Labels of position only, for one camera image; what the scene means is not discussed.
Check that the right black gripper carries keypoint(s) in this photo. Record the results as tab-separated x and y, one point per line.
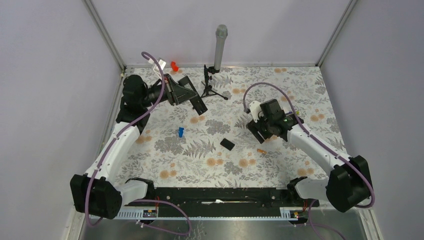
254	127

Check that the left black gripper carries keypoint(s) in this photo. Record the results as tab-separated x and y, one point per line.
171	91

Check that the orange battery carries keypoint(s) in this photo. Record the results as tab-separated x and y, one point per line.
261	151

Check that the black battery cover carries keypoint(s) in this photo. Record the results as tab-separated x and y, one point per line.
227	144

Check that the black remote control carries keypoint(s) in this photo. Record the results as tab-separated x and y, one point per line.
198	105

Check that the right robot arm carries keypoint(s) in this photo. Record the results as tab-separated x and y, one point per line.
348	181

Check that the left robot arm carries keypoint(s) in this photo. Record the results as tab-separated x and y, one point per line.
94	192

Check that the black microphone tripod stand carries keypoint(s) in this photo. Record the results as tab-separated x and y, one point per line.
208	89

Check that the red plastic block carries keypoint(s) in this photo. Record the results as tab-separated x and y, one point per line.
174	66

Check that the blue plastic block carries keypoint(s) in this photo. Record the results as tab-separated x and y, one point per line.
180	132

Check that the grey microphone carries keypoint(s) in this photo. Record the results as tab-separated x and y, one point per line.
221	35

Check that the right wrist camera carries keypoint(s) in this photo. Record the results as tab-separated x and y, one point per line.
255	110

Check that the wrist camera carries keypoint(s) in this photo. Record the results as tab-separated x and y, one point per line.
255	110
158	67

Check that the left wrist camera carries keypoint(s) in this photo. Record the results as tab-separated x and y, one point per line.
158	67

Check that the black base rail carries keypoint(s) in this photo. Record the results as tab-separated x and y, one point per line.
212	203

